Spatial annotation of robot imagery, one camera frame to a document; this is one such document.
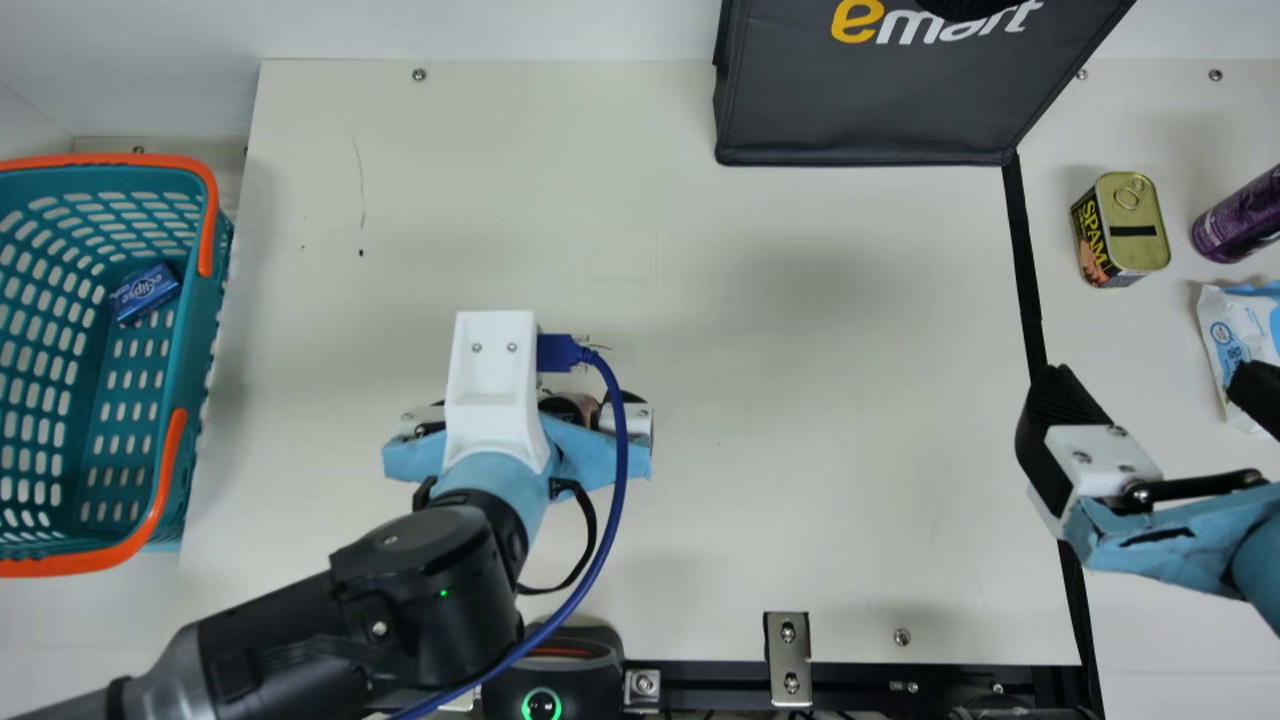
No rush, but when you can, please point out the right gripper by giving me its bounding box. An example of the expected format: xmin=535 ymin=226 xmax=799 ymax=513
xmin=1014 ymin=361 xmax=1280 ymax=637

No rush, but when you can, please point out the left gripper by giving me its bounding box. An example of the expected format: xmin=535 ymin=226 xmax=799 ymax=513
xmin=382 ymin=399 xmax=655 ymax=547

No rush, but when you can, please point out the teal shopping basket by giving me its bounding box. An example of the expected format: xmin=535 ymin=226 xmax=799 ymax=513
xmin=0 ymin=153 xmax=235 ymax=579

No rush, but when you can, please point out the blue wet wipes pack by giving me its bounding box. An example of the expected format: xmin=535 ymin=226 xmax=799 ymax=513
xmin=1196 ymin=279 xmax=1280 ymax=442

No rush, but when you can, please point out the black strip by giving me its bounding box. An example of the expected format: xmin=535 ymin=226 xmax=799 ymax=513
xmin=1001 ymin=150 xmax=1107 ymax=720

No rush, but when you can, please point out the gold rectangular tin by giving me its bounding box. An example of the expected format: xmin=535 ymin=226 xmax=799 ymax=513
xmin=1069 ymin=172 xmax=1173 ymax=291

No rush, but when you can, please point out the purple can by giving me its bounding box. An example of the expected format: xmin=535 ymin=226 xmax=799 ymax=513
xmin=1189 ymin=164 xmax=1280 ymax=266

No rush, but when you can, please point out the black device with green light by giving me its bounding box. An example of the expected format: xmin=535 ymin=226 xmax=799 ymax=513
xmin=482 ymin=624 xmax=625 ymax=720

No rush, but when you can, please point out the dark grey bag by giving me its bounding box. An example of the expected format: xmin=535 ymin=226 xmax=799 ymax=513
xmin=712 ymin=0 xmax=1139 ymax=168

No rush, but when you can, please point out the small blue tin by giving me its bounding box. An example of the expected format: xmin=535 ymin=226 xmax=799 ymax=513
xmin=108 ymin=261 xmax=183 ymax=325

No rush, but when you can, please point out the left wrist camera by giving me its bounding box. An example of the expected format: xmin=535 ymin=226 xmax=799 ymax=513
xmin=441 ymin=309 xmax=554 ymax=476

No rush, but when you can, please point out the blue cable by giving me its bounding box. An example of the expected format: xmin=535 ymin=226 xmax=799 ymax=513
xmin=388 ymin=334 xmax=630 ymax=720

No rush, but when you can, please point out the thin black cable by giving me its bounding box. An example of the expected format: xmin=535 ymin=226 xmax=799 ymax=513
xmin=518 ymin=477 xmax=599 ymax=597

